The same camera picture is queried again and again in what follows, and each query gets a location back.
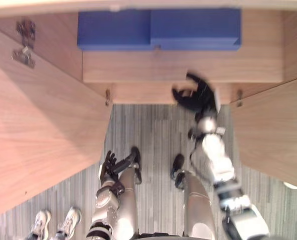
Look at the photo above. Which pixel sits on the silver robot leg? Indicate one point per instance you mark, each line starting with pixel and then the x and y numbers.
pixel 198 200
pixel 127 200

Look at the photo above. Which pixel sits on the small metal door hinge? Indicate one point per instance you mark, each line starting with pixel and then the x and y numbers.
pixel 239 98
pixel 108 96

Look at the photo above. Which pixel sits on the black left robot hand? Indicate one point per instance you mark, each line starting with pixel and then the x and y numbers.
pixel 108 168

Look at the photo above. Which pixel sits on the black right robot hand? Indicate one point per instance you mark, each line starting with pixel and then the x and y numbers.
pixel 201 100

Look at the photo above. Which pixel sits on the dark robot foot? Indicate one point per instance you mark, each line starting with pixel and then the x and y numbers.
pixel 136 160
pixel 178 167

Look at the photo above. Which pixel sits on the white round object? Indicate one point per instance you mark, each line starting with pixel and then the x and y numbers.
pixel 292 185

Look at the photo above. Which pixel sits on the large metal door hinge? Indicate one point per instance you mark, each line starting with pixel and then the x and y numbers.
pixel 25 42

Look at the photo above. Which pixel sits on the silver right robot leg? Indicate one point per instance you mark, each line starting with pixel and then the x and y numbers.
pixel 198 200

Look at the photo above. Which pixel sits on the person's white shoe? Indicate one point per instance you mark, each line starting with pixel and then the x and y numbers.
pixel 69 221
pixel 41 222

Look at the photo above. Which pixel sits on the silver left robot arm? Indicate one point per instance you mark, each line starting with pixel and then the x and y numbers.
pixel 104 200

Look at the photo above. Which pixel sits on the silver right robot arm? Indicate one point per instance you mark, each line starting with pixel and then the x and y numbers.
pixel 219 162

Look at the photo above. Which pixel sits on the wooden cabinet door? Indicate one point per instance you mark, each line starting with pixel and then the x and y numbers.
pixel 38 120
pixel 273 130

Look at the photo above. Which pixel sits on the dark right robot foot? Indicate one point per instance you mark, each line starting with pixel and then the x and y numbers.
pixel 178 167

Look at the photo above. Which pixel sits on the wooden cabinet body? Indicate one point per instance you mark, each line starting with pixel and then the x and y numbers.
pixel 183 67

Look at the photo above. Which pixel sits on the dark left robot foot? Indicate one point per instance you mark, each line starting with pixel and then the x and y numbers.
pixel 136 160

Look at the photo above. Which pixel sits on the dark robot torso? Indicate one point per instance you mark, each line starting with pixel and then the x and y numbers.
pixel 158 236

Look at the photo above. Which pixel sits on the blue folder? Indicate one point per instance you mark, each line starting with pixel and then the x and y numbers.
pixel 138 30

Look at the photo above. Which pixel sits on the silver left robot leg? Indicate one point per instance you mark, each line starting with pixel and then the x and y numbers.
pixel 127 200

